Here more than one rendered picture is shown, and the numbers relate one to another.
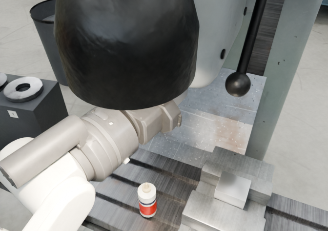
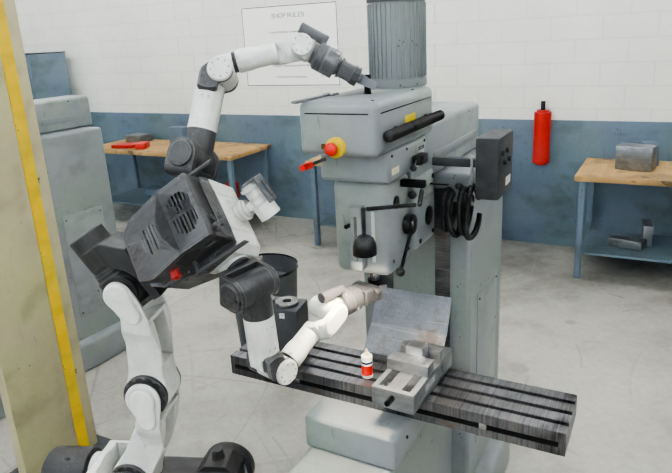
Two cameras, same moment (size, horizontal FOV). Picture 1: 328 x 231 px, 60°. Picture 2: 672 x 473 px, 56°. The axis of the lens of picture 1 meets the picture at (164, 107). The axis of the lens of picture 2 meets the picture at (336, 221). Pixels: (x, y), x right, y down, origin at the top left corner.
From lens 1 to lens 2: 173 cm
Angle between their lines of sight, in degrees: 25
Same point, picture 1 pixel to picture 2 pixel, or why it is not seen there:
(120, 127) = (356, 292)
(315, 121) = (593, 403)
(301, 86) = (581, 363)
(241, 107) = (437, 321)
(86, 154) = (344, 298)
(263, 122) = (459, 337)
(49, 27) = not seen: hidden behind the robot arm
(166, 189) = (379, 368)
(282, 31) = (453, 264)
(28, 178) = (328, 298)
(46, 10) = not seen: hidden behind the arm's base
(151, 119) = (368, 292)
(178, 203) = not seen: hidden behind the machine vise
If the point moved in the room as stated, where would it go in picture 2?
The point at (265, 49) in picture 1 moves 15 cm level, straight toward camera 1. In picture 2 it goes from (446, 276) to (434, 291)
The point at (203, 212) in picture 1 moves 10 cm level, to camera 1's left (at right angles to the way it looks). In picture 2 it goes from (399, 357) to (369, 357)
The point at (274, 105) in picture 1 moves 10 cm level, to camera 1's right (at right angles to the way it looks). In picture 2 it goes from (463, 320) to (489, 320)
